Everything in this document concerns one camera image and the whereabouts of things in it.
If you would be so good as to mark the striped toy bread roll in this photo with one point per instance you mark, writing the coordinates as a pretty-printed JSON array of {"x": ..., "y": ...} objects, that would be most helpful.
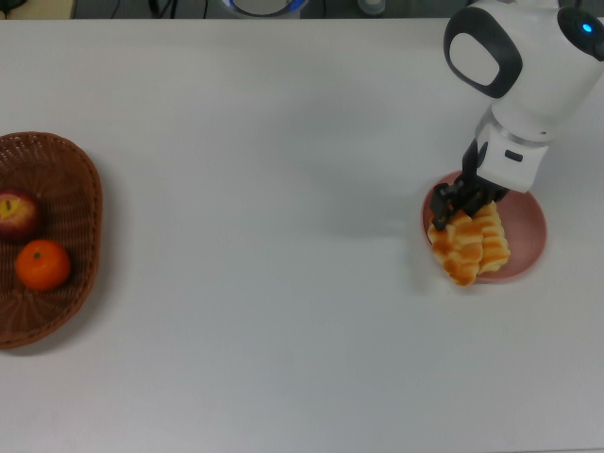
[{"x": 495, "y": 240}]

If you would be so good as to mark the pink plate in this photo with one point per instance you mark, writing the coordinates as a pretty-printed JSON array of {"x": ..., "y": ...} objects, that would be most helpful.
[{"x": 524, "y": 226}]

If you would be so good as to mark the brown woven basket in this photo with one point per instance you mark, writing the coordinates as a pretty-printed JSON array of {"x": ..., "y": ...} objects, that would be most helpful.
[{"x": 71, "y": 165}]

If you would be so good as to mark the red toy apple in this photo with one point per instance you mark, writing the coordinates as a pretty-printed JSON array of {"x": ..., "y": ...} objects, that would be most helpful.
[{"x": 19, "y": 217}]

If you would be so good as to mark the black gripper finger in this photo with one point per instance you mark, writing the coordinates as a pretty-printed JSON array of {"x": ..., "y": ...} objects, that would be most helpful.
[
  {"x": 443, "y": 203},
  {"x": 481, "y": 203}
]

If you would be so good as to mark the pale translucent cup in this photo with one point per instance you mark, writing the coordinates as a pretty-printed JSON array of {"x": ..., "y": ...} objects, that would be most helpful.
[{"x": 373, "y": 7}]

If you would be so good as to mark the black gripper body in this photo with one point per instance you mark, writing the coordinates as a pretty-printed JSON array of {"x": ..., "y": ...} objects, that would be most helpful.
[{"x": 474, "y": 165}]

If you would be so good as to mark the orange toy mandarin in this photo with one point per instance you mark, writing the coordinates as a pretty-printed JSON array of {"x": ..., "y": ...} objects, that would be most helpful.
[{"x": 43, "y": 265}]

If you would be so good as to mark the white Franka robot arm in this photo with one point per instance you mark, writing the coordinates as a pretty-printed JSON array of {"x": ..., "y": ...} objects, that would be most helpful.
[{"x": 542, "y": 85}]

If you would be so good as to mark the braided golden toy bread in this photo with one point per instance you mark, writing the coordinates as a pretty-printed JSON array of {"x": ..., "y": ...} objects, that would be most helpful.
[{"x": 460, "y": 255}]

